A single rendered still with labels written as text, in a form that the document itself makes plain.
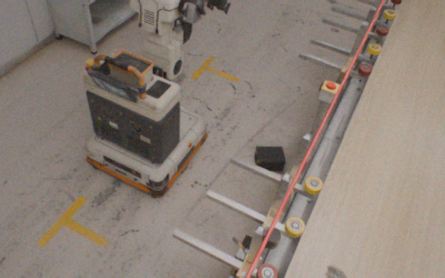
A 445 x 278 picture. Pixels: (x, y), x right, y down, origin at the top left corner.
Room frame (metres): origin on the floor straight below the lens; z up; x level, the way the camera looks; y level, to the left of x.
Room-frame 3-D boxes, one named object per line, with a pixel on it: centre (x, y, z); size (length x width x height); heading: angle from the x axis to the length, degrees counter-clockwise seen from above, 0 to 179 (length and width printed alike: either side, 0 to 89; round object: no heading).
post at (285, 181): (1.00, -0.26, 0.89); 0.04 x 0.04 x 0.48; 68
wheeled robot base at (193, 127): (1.93, 0.53, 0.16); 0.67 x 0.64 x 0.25; 158
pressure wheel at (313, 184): (1.15, -0.44, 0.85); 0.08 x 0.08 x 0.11
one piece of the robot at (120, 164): (1.62, 0.63, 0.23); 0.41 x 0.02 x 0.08; 68
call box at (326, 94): (1.47, -0.45, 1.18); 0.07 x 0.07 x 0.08; 68
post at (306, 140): (1.23, -0.36, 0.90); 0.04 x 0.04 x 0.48; 68
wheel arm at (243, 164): (1.23, -0.25, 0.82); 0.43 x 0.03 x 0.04; 68
